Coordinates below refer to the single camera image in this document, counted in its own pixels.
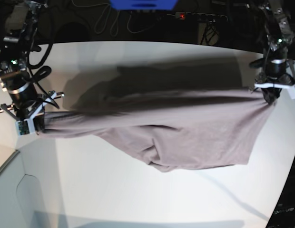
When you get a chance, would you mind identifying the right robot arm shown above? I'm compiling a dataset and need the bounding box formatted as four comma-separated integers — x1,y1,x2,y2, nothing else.
0,0,65,136

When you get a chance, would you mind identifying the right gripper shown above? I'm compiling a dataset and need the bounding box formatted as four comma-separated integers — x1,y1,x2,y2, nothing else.
0,91,65,134

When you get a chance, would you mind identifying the blue box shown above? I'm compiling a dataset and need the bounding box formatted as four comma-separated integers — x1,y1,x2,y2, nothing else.
110,0,178,10

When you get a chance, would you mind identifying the white looped cable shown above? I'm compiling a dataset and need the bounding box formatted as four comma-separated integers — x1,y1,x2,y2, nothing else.
94,4,122,35

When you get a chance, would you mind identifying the power strip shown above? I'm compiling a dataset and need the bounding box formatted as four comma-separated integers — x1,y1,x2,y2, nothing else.
174,12,228,23

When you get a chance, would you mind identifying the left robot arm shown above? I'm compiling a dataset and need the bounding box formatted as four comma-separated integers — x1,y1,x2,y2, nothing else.
247,0,295,105

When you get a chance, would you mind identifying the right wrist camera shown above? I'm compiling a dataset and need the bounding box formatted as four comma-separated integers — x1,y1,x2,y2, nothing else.
15,118,36,136

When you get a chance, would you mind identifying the mauve t-shirt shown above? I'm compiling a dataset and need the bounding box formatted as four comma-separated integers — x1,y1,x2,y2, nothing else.
40,89,274,172

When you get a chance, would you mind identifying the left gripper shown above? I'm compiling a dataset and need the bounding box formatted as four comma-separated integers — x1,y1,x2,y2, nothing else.
254,74,295,105

